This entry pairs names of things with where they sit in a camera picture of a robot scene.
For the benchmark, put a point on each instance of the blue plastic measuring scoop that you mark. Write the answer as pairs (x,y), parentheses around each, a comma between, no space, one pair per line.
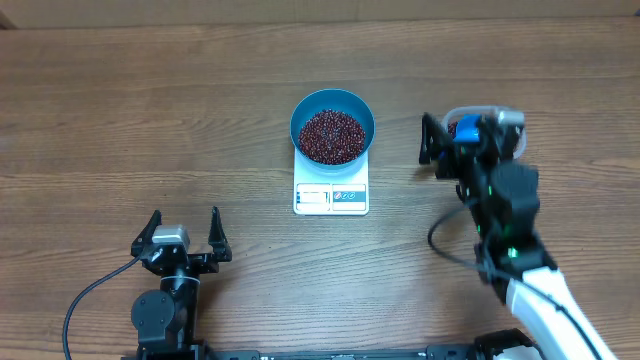
(466,130)

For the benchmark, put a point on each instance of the teal round bowl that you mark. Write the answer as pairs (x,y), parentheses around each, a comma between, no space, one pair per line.
(337,100)

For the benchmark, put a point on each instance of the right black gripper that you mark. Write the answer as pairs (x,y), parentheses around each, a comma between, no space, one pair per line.
(462,154)

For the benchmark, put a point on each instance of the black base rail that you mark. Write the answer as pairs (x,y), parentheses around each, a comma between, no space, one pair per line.
(345,354)

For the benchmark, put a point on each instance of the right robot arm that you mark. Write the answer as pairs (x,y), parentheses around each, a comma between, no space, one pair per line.
(512,259)

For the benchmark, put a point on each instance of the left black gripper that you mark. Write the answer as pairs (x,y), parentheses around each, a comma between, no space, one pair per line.
(210,264)

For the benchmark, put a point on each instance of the white digital kitchen scale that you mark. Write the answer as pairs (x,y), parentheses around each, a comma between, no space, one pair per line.
(331,190)

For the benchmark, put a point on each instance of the red adzuki beans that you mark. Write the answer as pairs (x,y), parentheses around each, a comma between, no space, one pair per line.
(452,128)

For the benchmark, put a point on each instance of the red beans in bowl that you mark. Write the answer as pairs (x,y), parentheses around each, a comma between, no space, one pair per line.
(332,138)

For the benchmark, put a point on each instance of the clear plastic food container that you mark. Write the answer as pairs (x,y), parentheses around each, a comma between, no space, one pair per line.
(486,110)

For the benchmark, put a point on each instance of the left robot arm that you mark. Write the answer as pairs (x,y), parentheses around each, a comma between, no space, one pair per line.
(165,318)

